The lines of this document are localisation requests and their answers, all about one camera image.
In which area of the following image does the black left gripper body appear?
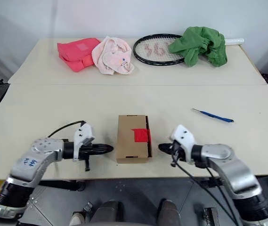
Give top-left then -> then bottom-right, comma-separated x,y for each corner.
79,143 -> 97,171

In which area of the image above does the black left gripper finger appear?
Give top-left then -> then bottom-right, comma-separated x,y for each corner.
94,148 -> 114,155
93,144 -> 114,150

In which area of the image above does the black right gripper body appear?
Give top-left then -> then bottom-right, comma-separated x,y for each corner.
171,141 -> 186,167

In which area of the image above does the brown cardboard box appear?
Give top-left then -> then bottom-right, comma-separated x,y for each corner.
116,114 -> 154,164

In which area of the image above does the red tape patch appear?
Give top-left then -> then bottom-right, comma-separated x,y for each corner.
130,128 -> 152,143

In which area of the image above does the black table caster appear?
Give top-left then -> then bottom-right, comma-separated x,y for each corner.
199,178 -> 224,187

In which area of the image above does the dark rounded shape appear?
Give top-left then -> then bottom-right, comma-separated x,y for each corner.
93,200 -> 122,226
158,199 -> 180,226

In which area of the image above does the white shoe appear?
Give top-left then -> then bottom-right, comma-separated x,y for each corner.
69,211 -> 85,226

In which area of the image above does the black tennis racket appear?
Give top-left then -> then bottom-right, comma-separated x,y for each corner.
133,33 -> 244,66

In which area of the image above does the pale pink towel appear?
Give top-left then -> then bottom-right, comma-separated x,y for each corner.
91,35 -> 135,76

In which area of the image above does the pink fabric pouch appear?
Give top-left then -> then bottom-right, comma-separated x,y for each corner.
57,38 -> 101,73

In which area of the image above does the green crumpled cloth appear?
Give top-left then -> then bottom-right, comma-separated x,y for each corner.
168,26 -> 228,67

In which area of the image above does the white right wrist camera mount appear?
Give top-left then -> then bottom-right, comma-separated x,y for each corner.
170,124 -> 197,164

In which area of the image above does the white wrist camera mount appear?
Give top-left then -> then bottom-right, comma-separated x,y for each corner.
170,124 -> 197,164
73,121 -> 96,162

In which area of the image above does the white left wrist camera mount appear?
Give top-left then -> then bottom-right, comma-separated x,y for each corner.
73,121 -> 96,162

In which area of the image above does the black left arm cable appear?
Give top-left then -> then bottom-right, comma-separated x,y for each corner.
48,121 -> 87,138

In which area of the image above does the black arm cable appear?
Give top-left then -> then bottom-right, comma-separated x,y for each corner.
175,162 -> 243,226
48,121 -> 87,138

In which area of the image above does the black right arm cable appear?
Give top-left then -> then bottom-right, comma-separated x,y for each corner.
175,162 -> 243,226

